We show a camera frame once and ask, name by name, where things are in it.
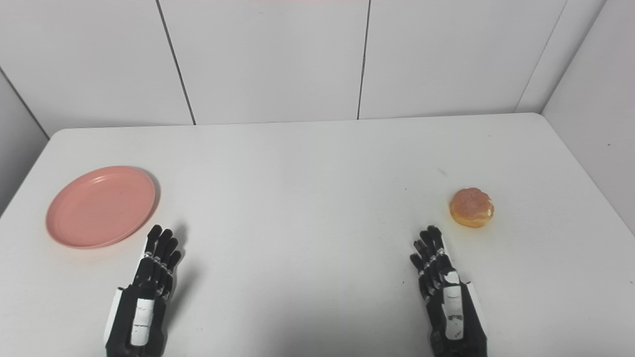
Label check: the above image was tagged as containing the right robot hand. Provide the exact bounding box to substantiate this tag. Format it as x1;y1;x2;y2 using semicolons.
410;226;488;357

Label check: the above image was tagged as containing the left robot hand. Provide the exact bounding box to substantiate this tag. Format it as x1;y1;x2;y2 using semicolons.
104;225;183;357

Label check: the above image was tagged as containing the pink round plate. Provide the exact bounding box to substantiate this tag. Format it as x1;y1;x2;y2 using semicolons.
46;166;156;249

